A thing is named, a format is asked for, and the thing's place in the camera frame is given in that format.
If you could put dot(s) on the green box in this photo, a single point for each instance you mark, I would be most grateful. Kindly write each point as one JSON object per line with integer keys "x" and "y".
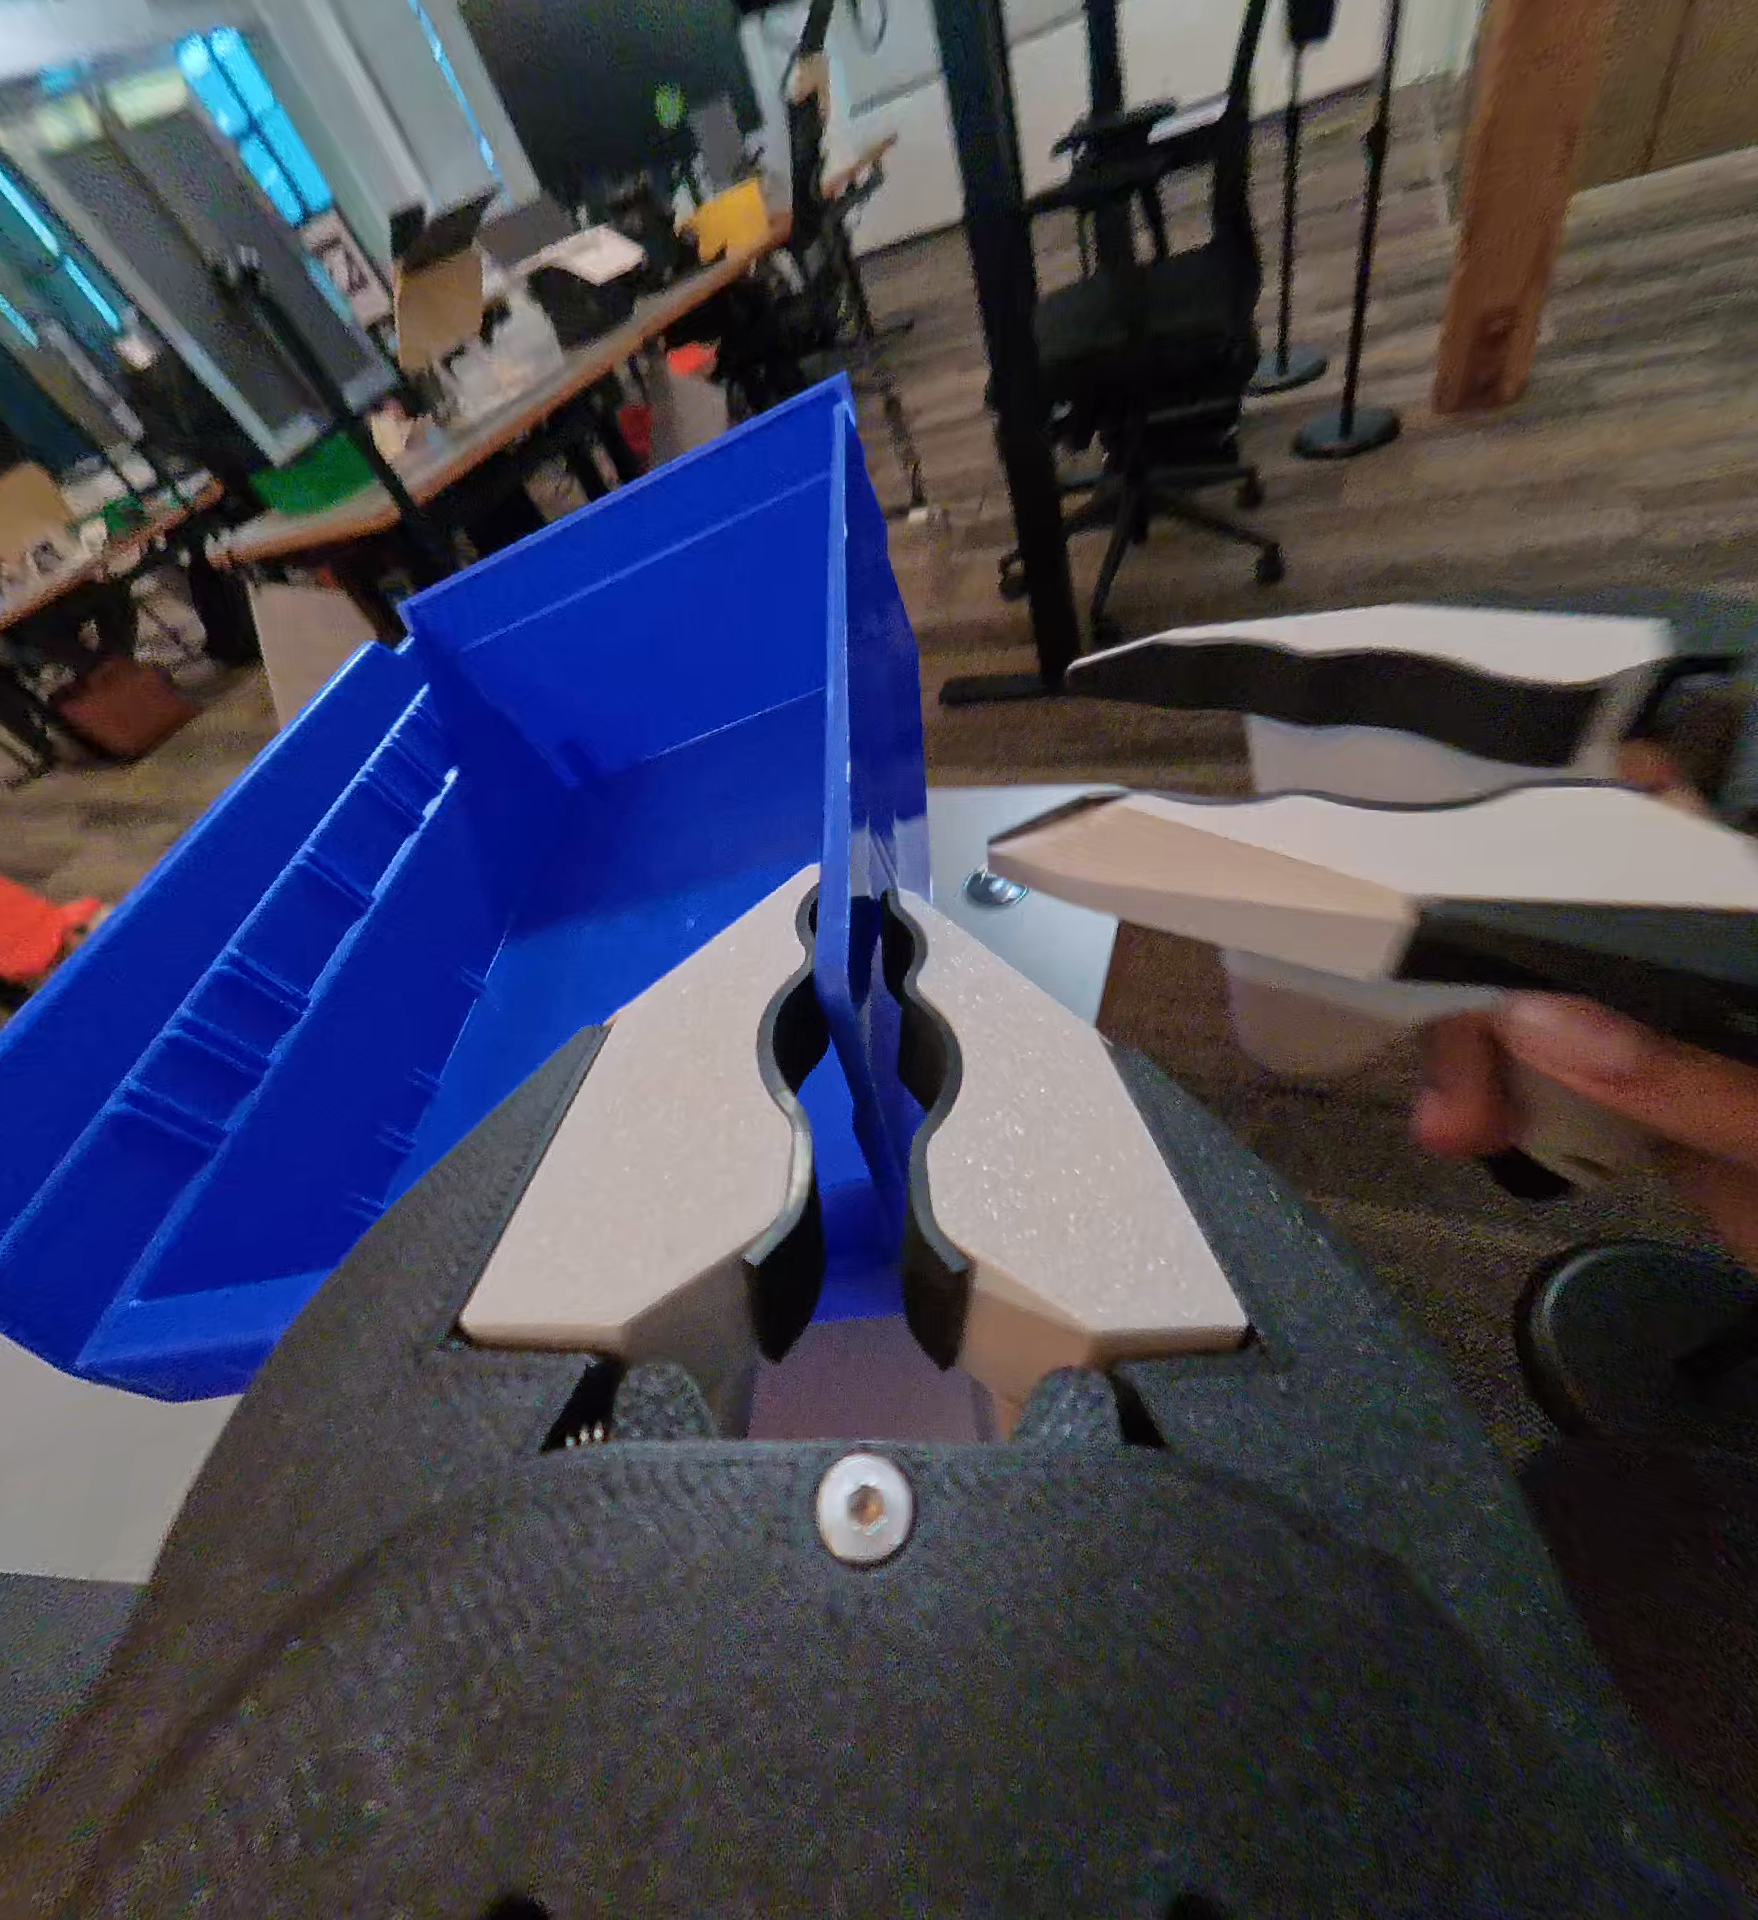
{"x": 313, "y": 472}

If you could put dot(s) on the wooden pillar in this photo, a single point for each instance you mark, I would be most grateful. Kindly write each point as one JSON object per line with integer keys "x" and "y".
{"x": 1517, "y": 197}

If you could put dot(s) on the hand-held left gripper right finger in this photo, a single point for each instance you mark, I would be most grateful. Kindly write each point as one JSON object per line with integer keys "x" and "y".
{"x": 1073, "y": 1200}

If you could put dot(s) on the wooden work table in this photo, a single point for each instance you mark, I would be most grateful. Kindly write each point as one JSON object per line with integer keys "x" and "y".
{"x": 519, "y": 412}
{"x": 53, "y": 580}

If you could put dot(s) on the cardboard box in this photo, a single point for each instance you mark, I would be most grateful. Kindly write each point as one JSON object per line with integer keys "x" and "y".
{"x": 441, "y": 308}

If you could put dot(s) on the black round-base stand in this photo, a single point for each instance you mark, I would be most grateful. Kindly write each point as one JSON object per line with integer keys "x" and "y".
{"x": 1293, "y": 369}
{"x": 1352, "y": 435}

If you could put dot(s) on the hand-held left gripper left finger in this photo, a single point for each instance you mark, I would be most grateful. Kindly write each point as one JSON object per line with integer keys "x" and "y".
{"x": 641, "y": 1186}

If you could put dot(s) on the black rounded object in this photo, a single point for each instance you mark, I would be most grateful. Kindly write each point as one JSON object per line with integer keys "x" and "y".
{"x": 1645, "y": 1334}

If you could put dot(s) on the brown bag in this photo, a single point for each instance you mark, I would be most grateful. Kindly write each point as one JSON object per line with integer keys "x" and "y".
{"x": 129, "y": 713}

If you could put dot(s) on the black metal frame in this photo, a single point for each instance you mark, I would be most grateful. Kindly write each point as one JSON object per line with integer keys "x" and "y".
{"x": 1008, "y": 299}

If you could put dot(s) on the black office chair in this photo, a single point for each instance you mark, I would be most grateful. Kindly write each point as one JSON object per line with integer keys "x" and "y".
{"x": 1149, "y": 346}

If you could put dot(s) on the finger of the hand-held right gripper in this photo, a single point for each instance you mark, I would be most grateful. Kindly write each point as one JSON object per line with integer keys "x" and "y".
{"x": 1494, "y": 638}
{"x": 1238, "y": 885}

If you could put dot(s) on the yellow box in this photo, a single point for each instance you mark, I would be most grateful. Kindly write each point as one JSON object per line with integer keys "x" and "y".
{"x": 728, "y": 225}

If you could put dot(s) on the black monitor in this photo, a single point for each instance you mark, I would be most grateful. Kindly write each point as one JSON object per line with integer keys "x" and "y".
{"x": 594, "y": 90}

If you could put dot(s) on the blue plastic bin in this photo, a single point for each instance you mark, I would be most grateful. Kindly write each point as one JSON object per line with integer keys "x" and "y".
{"x": 641, "y": 676}

